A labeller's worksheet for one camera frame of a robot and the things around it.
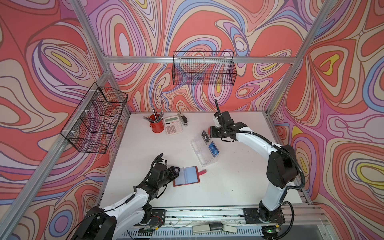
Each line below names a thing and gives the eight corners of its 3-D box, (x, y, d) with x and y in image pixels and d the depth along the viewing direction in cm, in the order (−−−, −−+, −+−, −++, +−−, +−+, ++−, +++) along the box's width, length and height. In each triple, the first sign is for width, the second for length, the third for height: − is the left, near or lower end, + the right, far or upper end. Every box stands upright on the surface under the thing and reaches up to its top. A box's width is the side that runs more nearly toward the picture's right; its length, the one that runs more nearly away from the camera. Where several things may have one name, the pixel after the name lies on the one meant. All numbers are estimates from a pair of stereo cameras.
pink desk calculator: (166, 135, 107) (165, 132, 104) (163, 121, 117) (162, 118, 114) (183, 131, 110) (182, 128, 107) (178, 117, 119) (178, 114, 116)
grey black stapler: (185, 127, 112) (184, 123, 109) (176, 116, 119) (176, 112, 116) (189, 124, 113) (189, 121, 110) (181, 114, 120) (180, 110, 117)
